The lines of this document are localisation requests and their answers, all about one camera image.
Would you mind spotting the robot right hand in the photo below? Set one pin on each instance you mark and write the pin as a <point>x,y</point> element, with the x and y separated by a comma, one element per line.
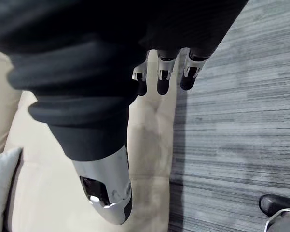
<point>77,72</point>

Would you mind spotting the beige sofa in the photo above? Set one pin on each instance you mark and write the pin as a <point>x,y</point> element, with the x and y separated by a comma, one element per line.
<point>147,135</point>

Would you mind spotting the light grey cushion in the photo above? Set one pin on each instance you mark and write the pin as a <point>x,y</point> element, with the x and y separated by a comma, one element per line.
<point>1,183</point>

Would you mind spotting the robot silver leg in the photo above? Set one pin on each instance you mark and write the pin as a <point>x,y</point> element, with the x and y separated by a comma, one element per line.
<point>283,221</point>

